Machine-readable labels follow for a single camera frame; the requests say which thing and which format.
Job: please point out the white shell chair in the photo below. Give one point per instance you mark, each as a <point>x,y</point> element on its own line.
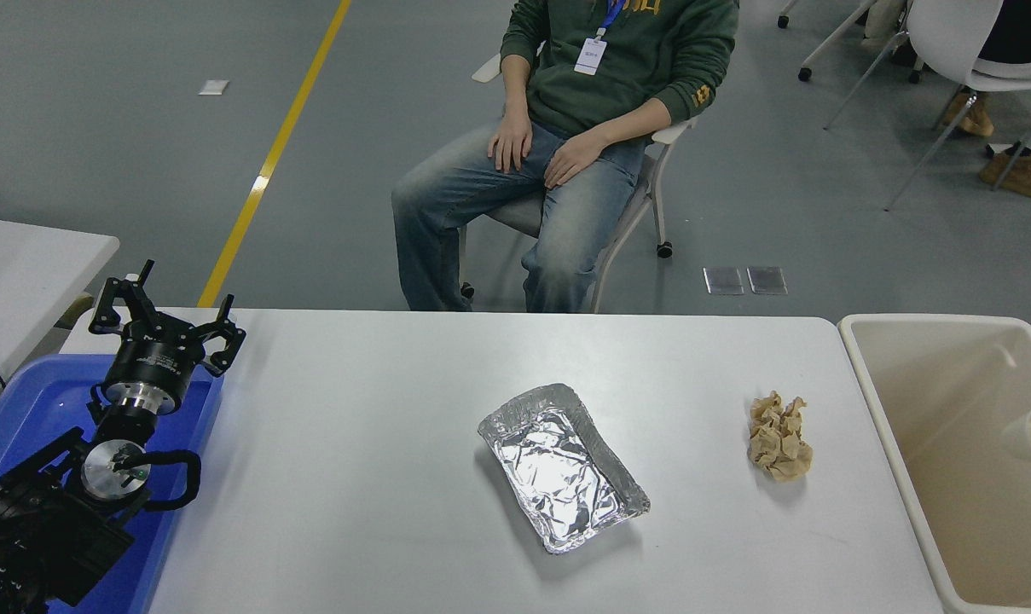
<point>950,34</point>

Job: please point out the white side table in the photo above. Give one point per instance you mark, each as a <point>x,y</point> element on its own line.
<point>20,281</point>

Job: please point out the person's right hand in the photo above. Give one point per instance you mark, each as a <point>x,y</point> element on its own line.
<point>510,147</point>

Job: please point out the person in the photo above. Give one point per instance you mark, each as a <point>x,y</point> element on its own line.
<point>1022,175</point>
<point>643,60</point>

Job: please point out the white wheeled chair legs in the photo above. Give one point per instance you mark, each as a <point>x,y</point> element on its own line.
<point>803,74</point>

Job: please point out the metal floor plate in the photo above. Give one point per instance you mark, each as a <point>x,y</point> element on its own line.
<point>724,281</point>
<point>767,280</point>

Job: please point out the person's left hand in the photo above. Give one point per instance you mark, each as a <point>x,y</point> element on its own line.
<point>572,162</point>

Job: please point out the large pale plastic bin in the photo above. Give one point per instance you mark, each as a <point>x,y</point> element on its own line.
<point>950,384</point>

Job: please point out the silver foil tray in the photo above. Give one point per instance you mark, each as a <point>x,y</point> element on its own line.
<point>558,477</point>

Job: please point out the crumpled tan paper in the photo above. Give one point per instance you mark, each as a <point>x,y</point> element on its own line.
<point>779,443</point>

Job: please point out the white wheeled chair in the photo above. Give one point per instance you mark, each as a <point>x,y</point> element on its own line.
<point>643,200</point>

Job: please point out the white paper cup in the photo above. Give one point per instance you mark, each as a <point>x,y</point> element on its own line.
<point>1022,426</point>

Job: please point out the person's left forearm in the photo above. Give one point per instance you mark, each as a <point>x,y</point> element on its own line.
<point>633,125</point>

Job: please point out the person's right forearm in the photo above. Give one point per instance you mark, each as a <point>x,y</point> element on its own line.
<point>515,89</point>

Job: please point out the blue plastic tray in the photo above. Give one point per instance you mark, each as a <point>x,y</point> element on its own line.
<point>37,401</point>

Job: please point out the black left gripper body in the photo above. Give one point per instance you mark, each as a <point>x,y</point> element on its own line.
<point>153,362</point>

